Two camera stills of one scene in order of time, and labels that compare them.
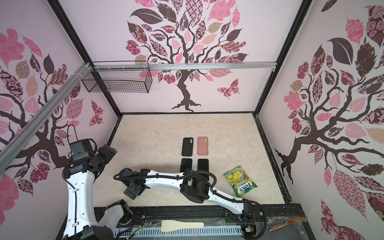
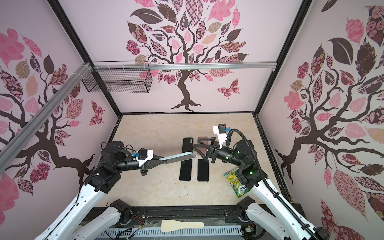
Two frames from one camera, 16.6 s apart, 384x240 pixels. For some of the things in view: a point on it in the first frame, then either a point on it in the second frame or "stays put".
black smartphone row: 203,164 stays put
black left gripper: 108,152 -> 153,164
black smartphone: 186,163 stays put
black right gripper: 130,190 -> 213,150
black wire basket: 123,81 stays put
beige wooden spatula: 171,225 stays put
